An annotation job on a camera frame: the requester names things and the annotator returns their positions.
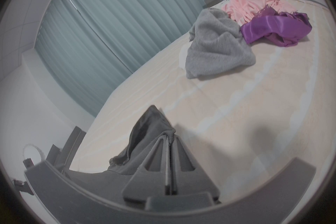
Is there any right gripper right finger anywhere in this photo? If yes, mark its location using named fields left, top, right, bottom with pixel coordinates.
left=170, top=135, right=220, bottom=204

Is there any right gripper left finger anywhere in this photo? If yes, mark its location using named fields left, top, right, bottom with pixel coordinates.
left=123, top=136, right=170, bottom=204

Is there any black T-shirt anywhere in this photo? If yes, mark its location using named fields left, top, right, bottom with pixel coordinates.
left=108, top=105, right=177, bottom=176

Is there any bed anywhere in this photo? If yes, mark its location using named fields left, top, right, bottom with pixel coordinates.
left=66, top=0, right=334, bottom=208

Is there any black chest of drawers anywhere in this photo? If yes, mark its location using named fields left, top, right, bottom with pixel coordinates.
left=46, top=126, right=87, bottom=171

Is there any blue-green curtain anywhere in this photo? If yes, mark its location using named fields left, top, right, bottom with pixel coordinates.
left=63, top=0, right=208, bottom=72
left=34, top=0, right=132, bottom=118

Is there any grey garment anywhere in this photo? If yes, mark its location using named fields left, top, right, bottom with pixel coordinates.
left=185, top=7, right=256, bottom=79

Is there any purple garment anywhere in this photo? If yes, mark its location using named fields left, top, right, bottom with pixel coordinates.
left=240, top=5, right=313, bottom=47

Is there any pink garment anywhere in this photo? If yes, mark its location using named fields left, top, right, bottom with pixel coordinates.
left=221, top=0, right=297, bottom=26

